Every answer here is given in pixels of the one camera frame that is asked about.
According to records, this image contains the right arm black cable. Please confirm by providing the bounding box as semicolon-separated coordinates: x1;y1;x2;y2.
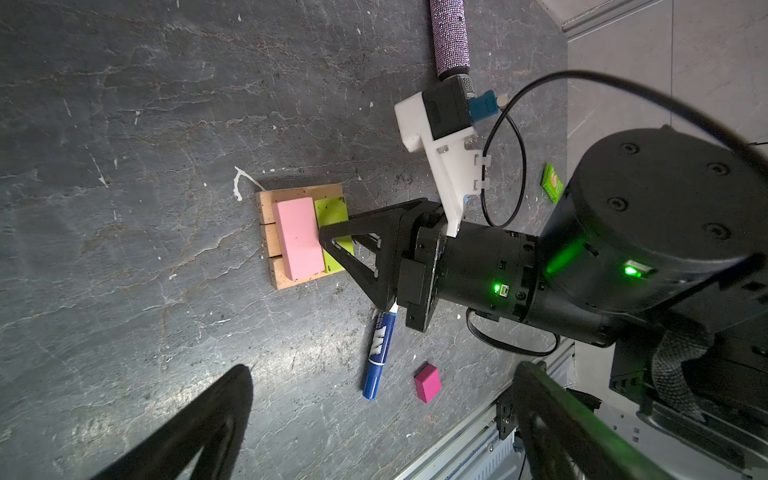
465;70;768;358

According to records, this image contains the natural wood block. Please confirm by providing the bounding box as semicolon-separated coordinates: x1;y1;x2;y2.
260;223;282;258
269;256;329;290
255;183;346;226

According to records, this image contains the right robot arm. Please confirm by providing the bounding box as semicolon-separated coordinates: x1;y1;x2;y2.
319;127;767;420

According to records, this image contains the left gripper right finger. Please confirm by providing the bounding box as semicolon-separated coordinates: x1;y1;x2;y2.
512;362;671;479

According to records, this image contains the magenta cube block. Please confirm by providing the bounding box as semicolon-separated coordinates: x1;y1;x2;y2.
414;363;442;403

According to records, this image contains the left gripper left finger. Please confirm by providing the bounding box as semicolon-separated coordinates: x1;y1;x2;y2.
95;364;253;479

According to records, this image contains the blue white marker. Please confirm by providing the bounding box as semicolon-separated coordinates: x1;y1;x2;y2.
363;303;398;400

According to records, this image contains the glitter sprinkle tube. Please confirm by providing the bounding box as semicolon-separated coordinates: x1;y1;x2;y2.
429;0;470;80

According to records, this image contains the pink block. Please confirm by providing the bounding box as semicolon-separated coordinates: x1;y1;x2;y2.
273;197;325;280

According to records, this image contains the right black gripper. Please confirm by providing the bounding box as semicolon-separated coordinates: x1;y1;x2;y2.
319;198;447;332

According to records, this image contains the lime green block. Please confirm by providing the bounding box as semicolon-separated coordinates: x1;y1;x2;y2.
314;196;356;275

